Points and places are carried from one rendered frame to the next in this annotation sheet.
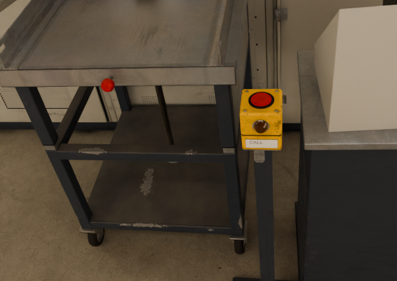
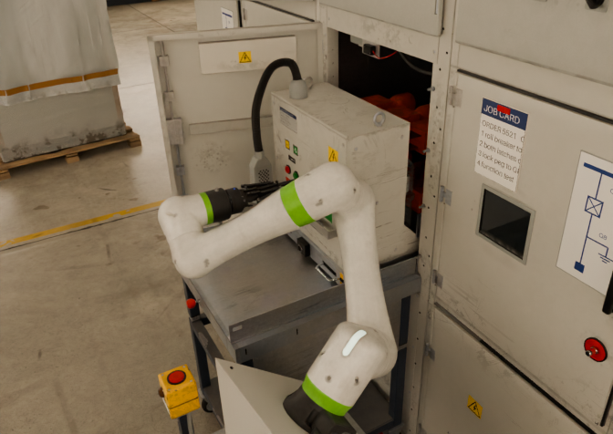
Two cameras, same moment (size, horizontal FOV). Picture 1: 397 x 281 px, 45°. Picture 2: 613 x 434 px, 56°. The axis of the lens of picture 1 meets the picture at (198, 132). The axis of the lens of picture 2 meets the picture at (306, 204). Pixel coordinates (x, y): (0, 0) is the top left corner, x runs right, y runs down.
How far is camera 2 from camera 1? 1.32 m
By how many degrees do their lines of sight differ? 41
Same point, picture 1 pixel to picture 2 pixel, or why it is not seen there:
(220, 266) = not seen: outside the picture
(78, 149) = (200, 332)
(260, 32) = (419, 355)
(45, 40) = not seen: hidden behind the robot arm
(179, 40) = (250, 308)
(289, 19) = (435, 362)
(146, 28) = (255, 284)
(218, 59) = (236, 338)
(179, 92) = not seen: hidden behind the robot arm
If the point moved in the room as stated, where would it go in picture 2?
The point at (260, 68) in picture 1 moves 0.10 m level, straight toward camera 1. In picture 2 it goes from (415, 387) to (395, 399)
